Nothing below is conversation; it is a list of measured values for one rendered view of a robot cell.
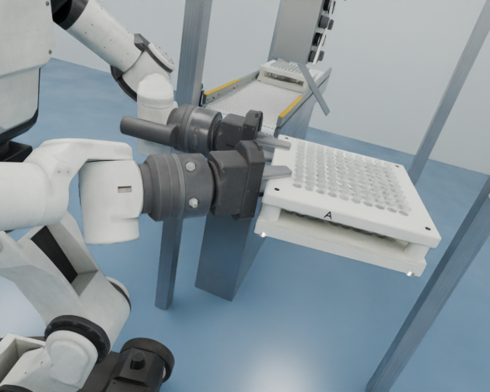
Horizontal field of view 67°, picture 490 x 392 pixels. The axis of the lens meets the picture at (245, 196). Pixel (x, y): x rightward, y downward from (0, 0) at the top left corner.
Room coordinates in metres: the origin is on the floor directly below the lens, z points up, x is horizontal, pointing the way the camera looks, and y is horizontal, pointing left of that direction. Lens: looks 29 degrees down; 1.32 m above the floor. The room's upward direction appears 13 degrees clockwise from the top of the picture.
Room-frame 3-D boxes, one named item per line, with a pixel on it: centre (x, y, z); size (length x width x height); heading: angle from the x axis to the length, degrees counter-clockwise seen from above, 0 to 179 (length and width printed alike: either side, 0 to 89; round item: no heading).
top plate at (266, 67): (1.89, -0.08, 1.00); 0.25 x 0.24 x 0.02; 78
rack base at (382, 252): (0.56, -0.15, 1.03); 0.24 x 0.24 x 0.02; 87
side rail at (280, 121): (1.82, -0.20, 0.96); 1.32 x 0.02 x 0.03; 167
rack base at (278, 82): (1.89, -0.08, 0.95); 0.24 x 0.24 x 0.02; 78
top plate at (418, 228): (0.56, -0.15, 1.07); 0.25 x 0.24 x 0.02; 177
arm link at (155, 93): (0.69, 0.21, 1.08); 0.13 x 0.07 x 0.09; 17
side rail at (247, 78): (1.88, 0.06, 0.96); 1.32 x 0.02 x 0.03; 167
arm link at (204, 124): (0.64, 0.06, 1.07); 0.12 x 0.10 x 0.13; 81
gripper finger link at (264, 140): (0.62, -0.03, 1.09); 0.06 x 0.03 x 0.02; 81
